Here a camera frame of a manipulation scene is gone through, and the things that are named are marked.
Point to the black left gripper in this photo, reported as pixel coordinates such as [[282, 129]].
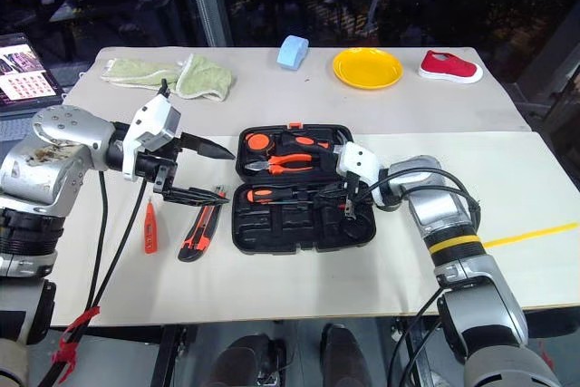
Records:
[[156, 167]]

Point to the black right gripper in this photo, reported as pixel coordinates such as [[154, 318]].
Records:
[[344, 187]]

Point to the orange black utility knife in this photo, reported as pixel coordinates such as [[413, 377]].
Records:
[[199, 235]]

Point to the black plastic tool case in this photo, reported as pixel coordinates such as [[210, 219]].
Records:
[[272, 233]]

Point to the orange voltage tester pen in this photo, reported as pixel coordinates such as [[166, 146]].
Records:
[[150, 233]]

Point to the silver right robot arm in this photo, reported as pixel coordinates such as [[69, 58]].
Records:
[[453, 210]]

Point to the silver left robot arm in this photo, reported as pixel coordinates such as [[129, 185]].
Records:
[[59, 165]]

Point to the orange black screwdriver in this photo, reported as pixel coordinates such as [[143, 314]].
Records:
[[260, 196]]

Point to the orange black tape measure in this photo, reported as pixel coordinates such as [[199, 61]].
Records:
[[257, 141]]

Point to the green towel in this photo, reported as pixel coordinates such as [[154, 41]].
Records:
[[199, 76]]

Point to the yellow plate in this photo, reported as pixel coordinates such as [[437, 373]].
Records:
[[368, 69]]

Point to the light blue plastic block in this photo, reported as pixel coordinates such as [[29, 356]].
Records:
[[291, 54]]

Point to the red white shoe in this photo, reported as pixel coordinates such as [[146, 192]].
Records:
[[446, 66]]

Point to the open laptop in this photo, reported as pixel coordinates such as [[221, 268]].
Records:
[[25, 74]]

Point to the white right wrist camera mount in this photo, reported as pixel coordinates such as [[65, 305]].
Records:
[[360, 160]]

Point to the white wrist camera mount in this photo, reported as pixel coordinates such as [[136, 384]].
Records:
[[151, 119], [360, 160]]

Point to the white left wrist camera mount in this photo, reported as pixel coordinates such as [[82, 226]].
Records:
[[151, 119]]

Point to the black table frame leg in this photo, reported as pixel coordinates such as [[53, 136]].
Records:
[[168, 355], [414, 351]]

